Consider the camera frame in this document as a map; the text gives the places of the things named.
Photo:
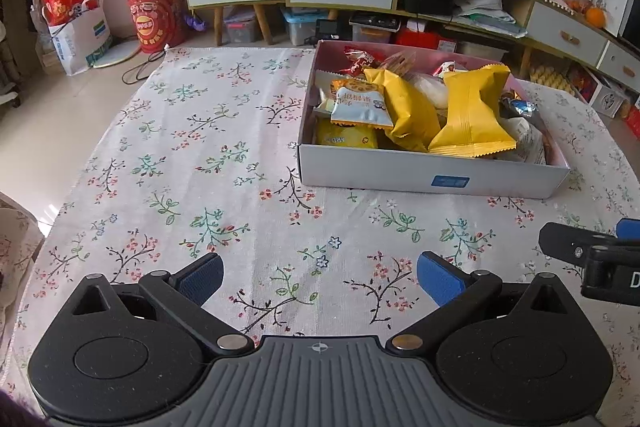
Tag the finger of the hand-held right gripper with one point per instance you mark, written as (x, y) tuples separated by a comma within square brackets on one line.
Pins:
[(630, 228), (560, 242)]

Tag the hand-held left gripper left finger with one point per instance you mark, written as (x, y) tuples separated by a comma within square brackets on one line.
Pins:
[(200, 277)]

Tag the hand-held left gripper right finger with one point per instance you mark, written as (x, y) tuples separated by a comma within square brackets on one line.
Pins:
[(440, 279)]

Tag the white pecan packet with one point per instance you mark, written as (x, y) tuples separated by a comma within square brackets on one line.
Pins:
[(525, 142)]

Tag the pink white cardboard box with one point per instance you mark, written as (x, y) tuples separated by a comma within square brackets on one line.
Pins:
[(375, 172)]

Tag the small blue foil packet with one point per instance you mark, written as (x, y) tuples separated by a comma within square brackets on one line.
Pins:
[(520, 108)]

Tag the printed yellow snack packet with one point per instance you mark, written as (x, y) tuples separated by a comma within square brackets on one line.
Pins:
[(345, 136)]

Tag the puffy golden yellow packet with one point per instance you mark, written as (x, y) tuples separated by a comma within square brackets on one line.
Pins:
[(405, 107)]

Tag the clear plastic bread packet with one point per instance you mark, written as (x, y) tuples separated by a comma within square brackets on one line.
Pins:
[(430, 91)]

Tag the white orange cracker packet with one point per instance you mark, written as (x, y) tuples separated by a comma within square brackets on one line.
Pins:
[(360, 104)]

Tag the small pale green packet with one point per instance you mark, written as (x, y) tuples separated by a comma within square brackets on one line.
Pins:
[(325, 107)]

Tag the clear packet red lettering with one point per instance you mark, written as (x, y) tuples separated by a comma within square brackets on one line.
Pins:
[(400, 63)]

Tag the red snack packet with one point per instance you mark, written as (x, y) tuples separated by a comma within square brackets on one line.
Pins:
[(357, 59)]

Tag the red carton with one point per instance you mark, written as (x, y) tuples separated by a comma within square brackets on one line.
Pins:
[(633, 121)]

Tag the white printed carton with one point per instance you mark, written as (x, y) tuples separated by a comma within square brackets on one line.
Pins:
[(607, 99)]

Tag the floral tablecloth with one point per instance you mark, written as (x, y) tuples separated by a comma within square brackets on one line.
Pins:
[(200, 132)]

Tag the yellow beaded cushion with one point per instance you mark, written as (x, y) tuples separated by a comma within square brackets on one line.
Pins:
[(550, 79)]

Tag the floral covered chair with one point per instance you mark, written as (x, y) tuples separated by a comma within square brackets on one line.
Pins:
[(15, 247)]

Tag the black monitor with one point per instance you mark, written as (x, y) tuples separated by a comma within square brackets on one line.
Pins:
[(632, 22)]

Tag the orange fruit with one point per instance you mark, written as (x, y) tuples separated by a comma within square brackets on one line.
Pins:
[(595, 17)]

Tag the white paper box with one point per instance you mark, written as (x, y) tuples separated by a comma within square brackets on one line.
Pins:
[(615, 2)]

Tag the white round floor base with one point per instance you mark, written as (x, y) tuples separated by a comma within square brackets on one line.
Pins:
[(117, 56)]

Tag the red flat box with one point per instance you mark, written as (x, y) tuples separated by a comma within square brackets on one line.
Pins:
[(420, 41)]

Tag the folded white teal cloths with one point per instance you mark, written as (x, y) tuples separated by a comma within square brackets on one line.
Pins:
[(480, 7)]

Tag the clear plastic storage box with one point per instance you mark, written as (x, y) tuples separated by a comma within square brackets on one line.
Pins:
[(241, 29), (300, 29)]

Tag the red cylindrical gift box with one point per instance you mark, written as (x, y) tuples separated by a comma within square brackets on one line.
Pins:
[(152, 22)]

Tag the white paper shopping bag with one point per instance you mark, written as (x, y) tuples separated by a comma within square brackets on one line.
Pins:
[(80, 42)]

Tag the flat grey device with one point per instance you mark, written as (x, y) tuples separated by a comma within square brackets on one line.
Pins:
[(375, 23)]

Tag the small black appliance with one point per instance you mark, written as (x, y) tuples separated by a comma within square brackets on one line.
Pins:
[(330, 29)]

